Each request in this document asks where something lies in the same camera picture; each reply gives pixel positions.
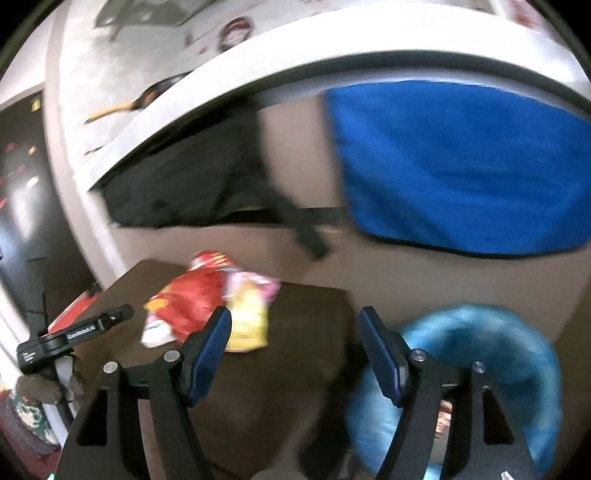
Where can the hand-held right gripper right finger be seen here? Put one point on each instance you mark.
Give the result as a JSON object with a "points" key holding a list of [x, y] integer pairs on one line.
{"points": [[383, 355]]}

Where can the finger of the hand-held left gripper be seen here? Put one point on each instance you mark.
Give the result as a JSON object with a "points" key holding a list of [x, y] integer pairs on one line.
{"points": [[115, 317]]}

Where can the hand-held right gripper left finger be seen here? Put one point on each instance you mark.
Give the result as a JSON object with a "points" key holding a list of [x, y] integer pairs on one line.
{"points": [[207, 355]]}

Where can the yellow pink snack wrapper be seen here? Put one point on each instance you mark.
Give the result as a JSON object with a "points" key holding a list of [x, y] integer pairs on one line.
{"points": [[249, 318]]}

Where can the red plastic bag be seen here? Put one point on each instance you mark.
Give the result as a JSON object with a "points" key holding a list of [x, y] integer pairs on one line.
{"points": [[189, 300]]}

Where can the person's left hand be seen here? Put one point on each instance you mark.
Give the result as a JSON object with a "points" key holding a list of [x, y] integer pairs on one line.
{"points": [[39, 388]]}

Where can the person's right hand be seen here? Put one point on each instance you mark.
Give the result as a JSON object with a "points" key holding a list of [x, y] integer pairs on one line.
{"points": [[277, 475]]}

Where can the red doormat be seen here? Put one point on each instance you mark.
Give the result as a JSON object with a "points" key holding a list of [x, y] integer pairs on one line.
{"points": [[78, 304]]}

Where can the brown blanket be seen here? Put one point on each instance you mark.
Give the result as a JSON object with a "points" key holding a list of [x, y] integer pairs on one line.
{"points": [[286, 369]]}

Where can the wooden base cabinet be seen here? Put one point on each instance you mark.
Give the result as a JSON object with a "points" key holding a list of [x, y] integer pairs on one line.
{"points": [[369, 277]]}

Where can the black refrigerator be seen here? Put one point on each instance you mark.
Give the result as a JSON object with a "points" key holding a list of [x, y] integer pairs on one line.
{"points": [[18, 207]]}

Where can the black bag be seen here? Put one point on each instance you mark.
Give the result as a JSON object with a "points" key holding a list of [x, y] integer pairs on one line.
{"points": [[184, 184]]}

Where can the blue towel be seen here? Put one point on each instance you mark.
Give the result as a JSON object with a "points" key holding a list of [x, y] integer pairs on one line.
{"points": [[461, 175]]}

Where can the yellow fridge magnet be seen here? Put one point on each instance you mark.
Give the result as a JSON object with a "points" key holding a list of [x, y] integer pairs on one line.
{"points": [[35, 105]]}

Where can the grey range hood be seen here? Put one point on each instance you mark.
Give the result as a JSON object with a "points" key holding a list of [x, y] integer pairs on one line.
{"points": [[138, 11]]}

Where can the white kitchen countertop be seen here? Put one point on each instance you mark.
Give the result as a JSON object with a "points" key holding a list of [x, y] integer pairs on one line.
{"points": [[323, 50]]}

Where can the cartoon wall sticker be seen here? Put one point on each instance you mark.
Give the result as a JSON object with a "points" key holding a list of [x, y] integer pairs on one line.
{"points": [[233, 32]]}

